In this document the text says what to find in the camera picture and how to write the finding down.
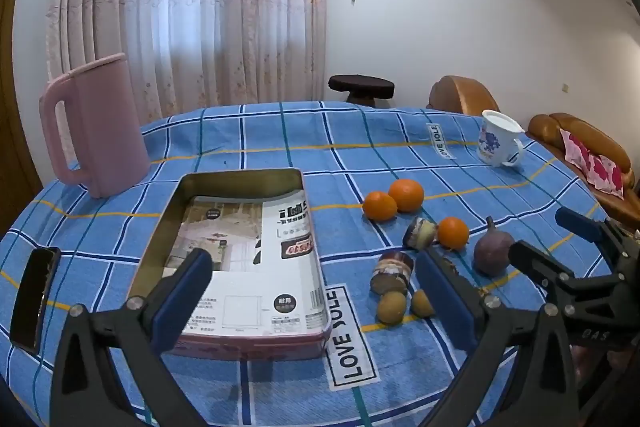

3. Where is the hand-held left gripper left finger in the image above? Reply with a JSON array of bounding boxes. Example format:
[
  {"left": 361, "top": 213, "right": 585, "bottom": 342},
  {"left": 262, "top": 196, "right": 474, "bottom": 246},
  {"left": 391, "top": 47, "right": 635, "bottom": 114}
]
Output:
[{"left": 49, "top": 248, "right": 216, "bottom": 427}]

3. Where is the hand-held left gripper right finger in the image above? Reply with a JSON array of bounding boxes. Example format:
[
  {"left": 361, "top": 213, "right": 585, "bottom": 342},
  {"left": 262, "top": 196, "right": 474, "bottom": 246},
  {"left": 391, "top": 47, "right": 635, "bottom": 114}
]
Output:
[{"left": 414, "top": 251, "right": 583, "bottom": 427}]

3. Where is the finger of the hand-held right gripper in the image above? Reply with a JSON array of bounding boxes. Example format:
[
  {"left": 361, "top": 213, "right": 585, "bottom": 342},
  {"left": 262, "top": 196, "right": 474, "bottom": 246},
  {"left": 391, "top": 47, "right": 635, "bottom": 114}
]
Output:
[
  {"left": 555, "top": 206, "right": 640, "bottom": 259},
  {"left": 508, "top": 240, "right": 577, "bottom": 294}
]

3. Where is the small brown kiwi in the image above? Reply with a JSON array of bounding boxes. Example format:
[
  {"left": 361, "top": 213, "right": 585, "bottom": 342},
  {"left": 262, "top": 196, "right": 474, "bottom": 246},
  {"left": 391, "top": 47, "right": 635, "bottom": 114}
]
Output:
[
  {"left": 376, "top": 291, "right": 408, "bottom": 326},
  {"left": 410, "top": 289, "right": 435, "bottom": 319}
]

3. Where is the purple fig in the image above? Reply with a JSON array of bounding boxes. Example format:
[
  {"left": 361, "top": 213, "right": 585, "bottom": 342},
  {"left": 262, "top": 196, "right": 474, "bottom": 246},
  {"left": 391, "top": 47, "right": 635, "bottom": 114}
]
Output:
[{"left": 473, "top": 216, "right": 515, "bottom": 278}]

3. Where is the metal tray with paper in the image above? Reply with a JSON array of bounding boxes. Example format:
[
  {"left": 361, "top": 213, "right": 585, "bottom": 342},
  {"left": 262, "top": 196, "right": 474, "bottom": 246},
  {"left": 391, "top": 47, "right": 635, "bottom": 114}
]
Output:
[{"left": 126, "top": 167, "right": 332, "bottom": 362}]

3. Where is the pink floral cloth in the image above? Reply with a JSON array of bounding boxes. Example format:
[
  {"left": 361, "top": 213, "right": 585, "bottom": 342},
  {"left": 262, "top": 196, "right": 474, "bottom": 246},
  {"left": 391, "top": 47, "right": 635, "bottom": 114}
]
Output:
[{"left": 559, "top": 128, "right": 626, "bottom": 195}]

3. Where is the orange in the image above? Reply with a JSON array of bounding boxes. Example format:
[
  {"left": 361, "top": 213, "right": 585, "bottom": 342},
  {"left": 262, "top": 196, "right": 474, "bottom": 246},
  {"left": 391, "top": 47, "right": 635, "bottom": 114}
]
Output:
[
  {"left": 362, "top": 191, "right": 399, "bottom": 222},
  {"left": 388, "top": 179, "right": 425, "bottom": 213},
  {"left": 436, "top": 217, "right": 470, "bottom": 251}
]

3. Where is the brown leather sofa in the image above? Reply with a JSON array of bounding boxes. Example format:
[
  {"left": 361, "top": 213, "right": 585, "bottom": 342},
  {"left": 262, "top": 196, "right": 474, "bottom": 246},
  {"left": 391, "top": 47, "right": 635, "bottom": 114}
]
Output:
[{"left": 527, "top": 112, "right": 640, "bottom": 228}]

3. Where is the printed paper leaflet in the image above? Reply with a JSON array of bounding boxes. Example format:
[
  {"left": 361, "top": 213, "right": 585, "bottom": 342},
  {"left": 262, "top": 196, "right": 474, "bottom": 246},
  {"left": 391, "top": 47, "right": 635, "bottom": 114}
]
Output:
[{"left": 162, "top": 189, "right": 328, "bottom": 338}]

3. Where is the white cup with blue print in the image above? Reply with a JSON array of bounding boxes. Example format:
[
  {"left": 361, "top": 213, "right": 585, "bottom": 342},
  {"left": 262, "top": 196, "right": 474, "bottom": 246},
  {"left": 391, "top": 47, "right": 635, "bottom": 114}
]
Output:
[{"left": 476, "top": 109, "right": 525, "bottom": 168}]

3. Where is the black smartphone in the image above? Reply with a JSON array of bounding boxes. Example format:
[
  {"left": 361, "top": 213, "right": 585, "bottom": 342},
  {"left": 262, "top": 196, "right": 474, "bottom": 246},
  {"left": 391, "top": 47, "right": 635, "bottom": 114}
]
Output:
[{"left": 9, "top": 247, "right": 62, "bottom": 355}]

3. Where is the brown leather armchair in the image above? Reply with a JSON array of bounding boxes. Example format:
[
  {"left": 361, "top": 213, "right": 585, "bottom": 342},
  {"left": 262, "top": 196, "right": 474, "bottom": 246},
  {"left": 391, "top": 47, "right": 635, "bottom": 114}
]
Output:
[{"left": 427, "top": 76, "right": 501, "bottom": 115}]

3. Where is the pink plastic pitcher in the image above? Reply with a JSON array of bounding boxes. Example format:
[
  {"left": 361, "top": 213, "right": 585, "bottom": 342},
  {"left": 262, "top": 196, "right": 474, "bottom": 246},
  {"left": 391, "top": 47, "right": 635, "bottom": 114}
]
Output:
[{"left": 39, "top": 53, "right": 152, "bottom": 199}]

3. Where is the blue plaid tablecloth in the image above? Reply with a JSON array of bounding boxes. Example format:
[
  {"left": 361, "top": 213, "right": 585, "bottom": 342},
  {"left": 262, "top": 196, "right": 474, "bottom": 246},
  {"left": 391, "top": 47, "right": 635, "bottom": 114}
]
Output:
[{"left": 0, "top": 101, "right": 621, "bottom": 427}]

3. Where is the brown wooden door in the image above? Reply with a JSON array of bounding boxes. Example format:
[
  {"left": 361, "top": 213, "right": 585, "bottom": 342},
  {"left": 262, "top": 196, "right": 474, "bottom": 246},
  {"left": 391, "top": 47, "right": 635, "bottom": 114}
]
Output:
[{"left": 0, "top": 0, "right": 42, "bottom": 233}]

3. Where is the dark round stool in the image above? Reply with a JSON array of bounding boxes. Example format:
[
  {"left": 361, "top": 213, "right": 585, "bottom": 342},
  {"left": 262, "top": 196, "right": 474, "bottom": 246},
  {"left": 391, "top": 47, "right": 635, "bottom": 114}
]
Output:
[{"left": 328, "top": 75, "right": 396, "bottom": 108}]

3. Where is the white floral curtain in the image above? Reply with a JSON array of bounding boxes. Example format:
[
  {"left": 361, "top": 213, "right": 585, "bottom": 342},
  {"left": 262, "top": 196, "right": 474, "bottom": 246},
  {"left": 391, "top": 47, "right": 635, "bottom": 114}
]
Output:
[{"left": 45, "top": 0, "right": 328, "bottom": 124}]

